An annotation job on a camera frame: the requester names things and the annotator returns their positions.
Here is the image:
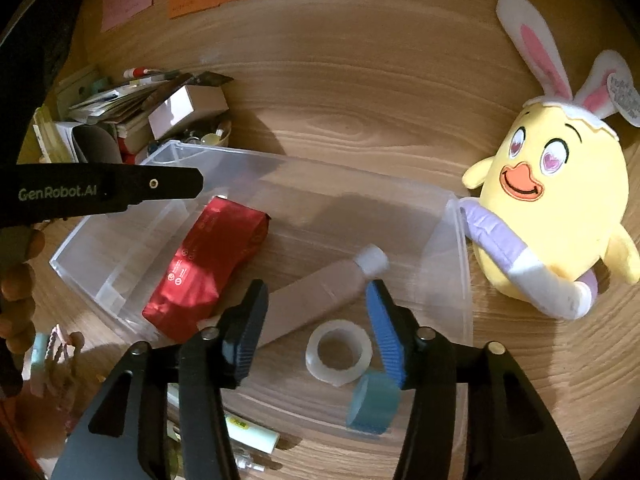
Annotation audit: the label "blue tape roll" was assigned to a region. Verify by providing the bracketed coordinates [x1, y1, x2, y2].
[346, 370, 400, 436]

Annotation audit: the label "pale green tube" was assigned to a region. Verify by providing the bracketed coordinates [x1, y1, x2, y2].
[224, 413, 280, 455]

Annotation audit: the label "beige tube with white cap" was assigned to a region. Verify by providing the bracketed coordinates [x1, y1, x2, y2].
[257, 245, 390, 348]

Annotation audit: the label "white tape roll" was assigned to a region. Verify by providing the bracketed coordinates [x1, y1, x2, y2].
[305, 320, 373, 388]

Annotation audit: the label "clear plastic storage bin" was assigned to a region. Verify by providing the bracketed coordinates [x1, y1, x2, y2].
[50, 141, 473, 344]

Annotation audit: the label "red foil packet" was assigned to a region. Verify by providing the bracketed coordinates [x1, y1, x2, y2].
[142, 196, 270, 342]

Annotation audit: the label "pink patterned hair clip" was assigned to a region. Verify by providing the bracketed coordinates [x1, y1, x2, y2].
[29, 324, 87, 396]

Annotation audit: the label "silver pen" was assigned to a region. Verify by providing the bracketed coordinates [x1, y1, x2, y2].
[232, 448, 266, 472]

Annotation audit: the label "person's left hand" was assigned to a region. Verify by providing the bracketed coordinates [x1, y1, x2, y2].
[1, 230, 46, 356]

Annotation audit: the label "white folded paper boxes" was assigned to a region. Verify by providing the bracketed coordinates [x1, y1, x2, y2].
[32, 106, 122, 165]

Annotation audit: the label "yellow chick plush toy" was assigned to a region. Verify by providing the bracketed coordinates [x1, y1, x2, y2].
[460, 0, 639, 320]

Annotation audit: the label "small white cardboard box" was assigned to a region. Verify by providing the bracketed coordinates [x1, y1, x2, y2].
[149, 84, 229, 141]

